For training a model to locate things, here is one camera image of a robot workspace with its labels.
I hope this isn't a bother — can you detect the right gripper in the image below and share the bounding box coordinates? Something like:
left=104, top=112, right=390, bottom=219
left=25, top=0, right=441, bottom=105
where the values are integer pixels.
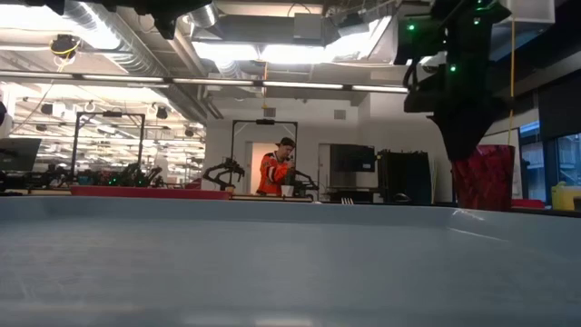
left=402, top=54, right=513, bottom=163

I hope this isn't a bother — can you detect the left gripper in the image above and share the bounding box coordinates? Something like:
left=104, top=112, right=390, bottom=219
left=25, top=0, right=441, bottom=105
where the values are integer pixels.
left=99, top=0, right=214, bottom=40

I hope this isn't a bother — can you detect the red faceted plastic cup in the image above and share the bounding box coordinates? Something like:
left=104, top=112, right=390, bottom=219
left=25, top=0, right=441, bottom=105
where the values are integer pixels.
left=450, top=144, right=517, bottom=213

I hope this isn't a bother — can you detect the red round plate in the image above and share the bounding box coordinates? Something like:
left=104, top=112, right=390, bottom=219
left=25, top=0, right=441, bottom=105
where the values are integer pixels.
left=69, top=184, right=233, bottom=202

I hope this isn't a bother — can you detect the background red tray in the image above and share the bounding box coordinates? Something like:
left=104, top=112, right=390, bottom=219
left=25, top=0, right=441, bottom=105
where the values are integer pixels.
left=511, top=198, right=547, bottom=211

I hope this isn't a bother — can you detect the black cabinet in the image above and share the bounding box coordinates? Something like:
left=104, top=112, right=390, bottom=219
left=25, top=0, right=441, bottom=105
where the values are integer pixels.
left=377, top=149, right=432, bottom=205

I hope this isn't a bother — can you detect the long linear ceiling light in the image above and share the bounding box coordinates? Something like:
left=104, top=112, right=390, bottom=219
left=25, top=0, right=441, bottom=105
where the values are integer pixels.
left=0, top=71, right=409, bottom=95

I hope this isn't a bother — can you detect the glass window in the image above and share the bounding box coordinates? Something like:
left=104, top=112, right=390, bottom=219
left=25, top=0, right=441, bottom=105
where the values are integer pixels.
left=519, top=121, right=581, bottom=203

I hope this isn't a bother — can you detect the yellow plastic container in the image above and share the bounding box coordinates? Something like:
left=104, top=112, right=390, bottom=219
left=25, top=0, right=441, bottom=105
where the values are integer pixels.
left=550, top=181, right=581, bottom=212

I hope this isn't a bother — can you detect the grey ceiling unit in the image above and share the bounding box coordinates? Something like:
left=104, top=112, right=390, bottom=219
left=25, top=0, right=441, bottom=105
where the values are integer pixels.
left=292, top=12, right=326, bottom=42

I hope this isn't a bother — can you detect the person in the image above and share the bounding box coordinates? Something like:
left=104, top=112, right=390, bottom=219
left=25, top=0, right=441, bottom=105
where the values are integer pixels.
left=256, top=136, right=299, bottom=197

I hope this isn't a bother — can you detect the black computer monitor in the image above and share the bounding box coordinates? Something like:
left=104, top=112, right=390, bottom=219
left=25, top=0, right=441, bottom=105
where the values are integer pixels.
left=0, top=137, right=43, bottom=173

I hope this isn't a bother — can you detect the silver spiral ventilation duct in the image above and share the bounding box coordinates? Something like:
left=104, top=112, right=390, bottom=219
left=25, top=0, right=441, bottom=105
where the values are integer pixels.
left=63, top=0, right=210, bottom=124
left=186, top=2, right=220, bottom=29

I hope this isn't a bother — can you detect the black yellow cable reel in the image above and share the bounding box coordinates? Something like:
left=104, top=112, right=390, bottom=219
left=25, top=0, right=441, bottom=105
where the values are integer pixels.
left=49, top=34, right=83, bottom=60

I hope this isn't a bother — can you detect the black wall screen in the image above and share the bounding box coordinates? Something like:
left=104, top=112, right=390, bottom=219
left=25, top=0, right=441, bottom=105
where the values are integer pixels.
left=330, top=144, right=377, bottom=173

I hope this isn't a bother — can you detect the black gantry frame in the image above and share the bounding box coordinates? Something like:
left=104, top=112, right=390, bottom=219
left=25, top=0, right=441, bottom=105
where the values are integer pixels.
left=70, top=111, right=146, bottom=183
left=230, top=118, right=300, bottom=197

